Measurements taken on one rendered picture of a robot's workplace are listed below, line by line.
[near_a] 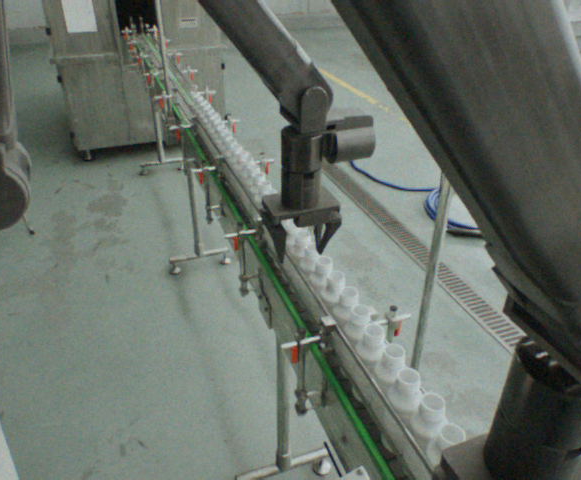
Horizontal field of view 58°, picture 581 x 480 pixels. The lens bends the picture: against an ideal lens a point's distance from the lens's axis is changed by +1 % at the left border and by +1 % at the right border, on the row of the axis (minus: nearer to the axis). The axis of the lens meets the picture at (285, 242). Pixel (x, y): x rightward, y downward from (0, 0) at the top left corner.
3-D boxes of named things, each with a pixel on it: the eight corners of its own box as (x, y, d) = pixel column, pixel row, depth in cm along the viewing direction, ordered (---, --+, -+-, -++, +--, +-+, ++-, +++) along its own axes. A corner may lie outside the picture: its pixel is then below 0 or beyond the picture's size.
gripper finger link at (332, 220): (281, 248, 82) (281, 195, 77) (323, 239, 84) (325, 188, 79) (296, 271, 76) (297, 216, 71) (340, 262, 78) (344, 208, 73)
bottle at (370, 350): (382, 384, 104) (391, 321, 95) (381, 408, 99) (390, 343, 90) (352, 380, 105) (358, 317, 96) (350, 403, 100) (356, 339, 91)
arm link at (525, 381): (499, 330, 33) (569, 397, 29) (583, 307, 35) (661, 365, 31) (478, 403, 37) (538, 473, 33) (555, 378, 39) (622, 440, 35)
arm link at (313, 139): (274, 119, 69) (289, 133, 65) (321, 113, 71) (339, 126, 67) (275, 166, 73) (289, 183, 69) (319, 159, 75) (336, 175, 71)
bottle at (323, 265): (330, 309, 124) (333, 251, 116) (337, 325, 119) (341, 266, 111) (305, 312, 123) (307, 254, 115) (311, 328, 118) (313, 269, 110)
